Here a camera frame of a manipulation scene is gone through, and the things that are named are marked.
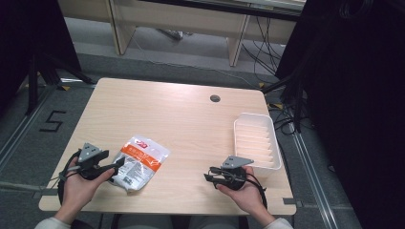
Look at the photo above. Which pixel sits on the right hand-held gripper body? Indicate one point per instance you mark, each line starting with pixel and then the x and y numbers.
pixel 234 173

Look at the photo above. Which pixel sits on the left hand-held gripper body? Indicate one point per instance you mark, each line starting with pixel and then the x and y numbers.
pixel 89 152

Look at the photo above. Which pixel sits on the white and orange plastic packet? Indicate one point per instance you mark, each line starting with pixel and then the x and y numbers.
pixel 143 162

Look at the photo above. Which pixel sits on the person's right hand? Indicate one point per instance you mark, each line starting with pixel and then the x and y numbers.
pixel 251 197

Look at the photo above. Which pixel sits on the person's left hand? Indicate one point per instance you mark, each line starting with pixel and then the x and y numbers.
pixel 78 191

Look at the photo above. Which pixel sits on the white plastic basket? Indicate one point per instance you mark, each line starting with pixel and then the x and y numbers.
pixel 256 143

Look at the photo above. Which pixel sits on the black tape floor mark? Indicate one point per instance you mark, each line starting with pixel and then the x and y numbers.
pixel 53 120

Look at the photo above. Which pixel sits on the black tripod stand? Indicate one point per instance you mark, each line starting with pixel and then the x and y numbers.
pixel 35 82

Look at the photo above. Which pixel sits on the black curtain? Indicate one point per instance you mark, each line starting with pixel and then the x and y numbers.
pixel 356 95
pixel 28 31

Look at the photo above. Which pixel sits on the power strip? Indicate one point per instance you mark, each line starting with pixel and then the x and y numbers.
pixel 173 33

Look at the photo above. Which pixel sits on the light wooden desk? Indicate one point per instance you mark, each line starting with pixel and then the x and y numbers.
pixel 178 16

